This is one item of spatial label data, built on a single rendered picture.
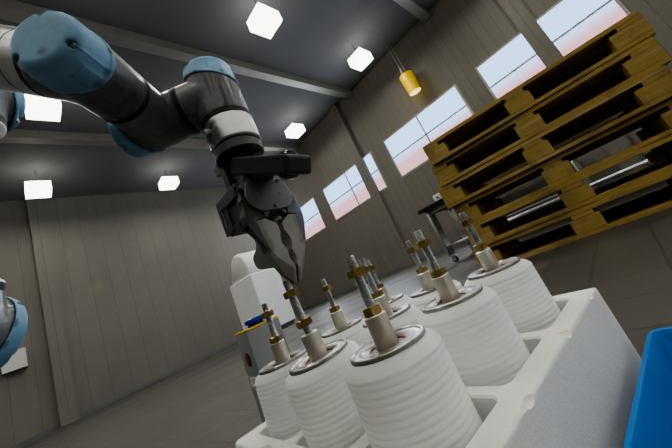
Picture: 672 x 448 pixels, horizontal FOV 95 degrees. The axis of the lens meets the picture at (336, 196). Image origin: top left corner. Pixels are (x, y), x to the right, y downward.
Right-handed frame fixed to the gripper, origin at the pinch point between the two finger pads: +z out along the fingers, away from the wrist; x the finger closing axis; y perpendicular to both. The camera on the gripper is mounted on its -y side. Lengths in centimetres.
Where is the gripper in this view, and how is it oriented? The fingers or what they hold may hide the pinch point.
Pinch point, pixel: (296, 271)
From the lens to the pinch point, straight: 40.8
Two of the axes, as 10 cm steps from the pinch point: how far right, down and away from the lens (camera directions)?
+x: -6.6, 0.9, -7.4
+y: -6.3, 4.7, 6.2
